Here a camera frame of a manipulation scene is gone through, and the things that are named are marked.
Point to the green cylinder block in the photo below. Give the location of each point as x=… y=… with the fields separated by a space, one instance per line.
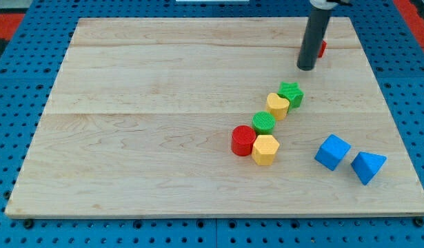
x=263 y=123

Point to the blue triangular prism block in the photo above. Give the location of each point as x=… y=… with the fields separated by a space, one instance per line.
x=367 y=165

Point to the green star block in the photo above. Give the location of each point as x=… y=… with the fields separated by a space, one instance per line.
x=291 y=92

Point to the red star block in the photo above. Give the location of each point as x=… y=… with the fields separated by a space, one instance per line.
x=322 y=49

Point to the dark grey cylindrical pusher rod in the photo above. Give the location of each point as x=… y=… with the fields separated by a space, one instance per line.
x=312 y=39

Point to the yellow hexagon block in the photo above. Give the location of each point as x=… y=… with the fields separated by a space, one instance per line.
x=264 y=150

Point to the light wooden board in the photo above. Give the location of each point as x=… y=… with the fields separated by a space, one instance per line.
x=139 y=125

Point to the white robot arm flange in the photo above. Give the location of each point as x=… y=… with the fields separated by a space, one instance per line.
x=329 y=4

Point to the yellow heart block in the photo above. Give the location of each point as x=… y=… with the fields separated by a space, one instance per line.
x=277 y=106

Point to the red cylinder block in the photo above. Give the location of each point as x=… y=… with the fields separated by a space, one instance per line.
x=243 y=138

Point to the blue cube block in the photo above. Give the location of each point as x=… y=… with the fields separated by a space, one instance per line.
x=332 y=151

